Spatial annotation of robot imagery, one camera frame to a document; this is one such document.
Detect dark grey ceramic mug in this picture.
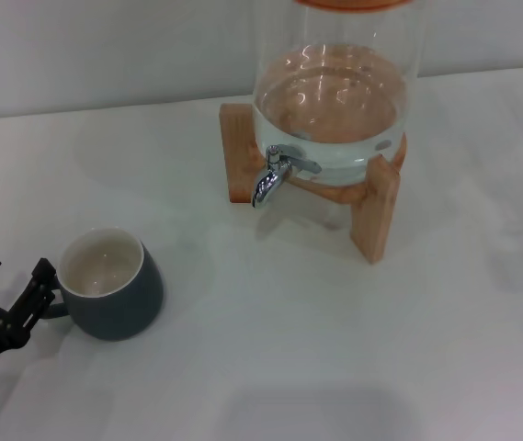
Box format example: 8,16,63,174
44,228,165,342

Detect chrome dispenser faucet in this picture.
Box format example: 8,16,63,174
251,143,323,210

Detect wooden dispenser stand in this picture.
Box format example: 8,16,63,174
218,101,408,266

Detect glass water dispenser jar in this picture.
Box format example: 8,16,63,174
250,0,427,187

